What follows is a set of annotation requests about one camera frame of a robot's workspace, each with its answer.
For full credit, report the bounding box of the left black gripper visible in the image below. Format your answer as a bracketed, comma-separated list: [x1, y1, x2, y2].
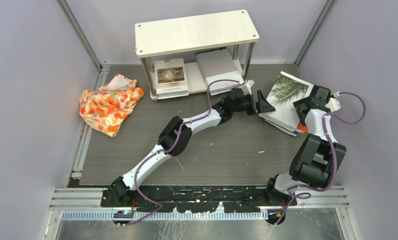
[232, 91, 276, 117]

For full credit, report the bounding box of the palm leaf cover book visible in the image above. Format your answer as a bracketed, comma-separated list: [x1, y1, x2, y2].
[258, 71, 314, 130]

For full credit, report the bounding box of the white grey cover book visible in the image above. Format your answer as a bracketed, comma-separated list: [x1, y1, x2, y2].
[195, 47, 243, 96]

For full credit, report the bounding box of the afternoon tea book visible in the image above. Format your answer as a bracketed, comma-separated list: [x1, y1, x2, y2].
[154, 58, 189, 100]

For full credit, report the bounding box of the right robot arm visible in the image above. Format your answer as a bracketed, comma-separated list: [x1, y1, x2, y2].
[263, 85, 347, 206]

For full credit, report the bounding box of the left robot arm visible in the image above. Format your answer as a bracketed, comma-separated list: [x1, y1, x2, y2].
[108, 88, 276, 207]

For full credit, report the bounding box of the stack of remaining books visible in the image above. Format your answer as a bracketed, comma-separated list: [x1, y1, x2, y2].
[264, 118, 308, 137]

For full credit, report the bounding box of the white two-tier shelf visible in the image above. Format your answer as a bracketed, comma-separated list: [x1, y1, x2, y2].
[134, 9, 260, 103]

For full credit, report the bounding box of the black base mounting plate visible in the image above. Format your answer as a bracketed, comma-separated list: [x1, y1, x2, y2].
[100, 185, 292, 213]

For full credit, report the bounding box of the orange floral cloth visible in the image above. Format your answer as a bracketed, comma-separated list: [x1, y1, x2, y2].
[79, 74, 145, 138]

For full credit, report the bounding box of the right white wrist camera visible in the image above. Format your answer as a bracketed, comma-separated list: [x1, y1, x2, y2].
[325, 96, 341, 113]

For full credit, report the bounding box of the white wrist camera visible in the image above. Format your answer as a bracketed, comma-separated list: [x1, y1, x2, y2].
[241, 79, 255, 95]
[325, 96, 341, 113]

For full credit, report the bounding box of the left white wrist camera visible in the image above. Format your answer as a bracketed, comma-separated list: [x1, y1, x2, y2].
[241, 79, 255, 95]

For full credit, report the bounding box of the aluminium rail frame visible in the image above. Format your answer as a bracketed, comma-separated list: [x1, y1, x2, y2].
[44, 81, 349, 240]

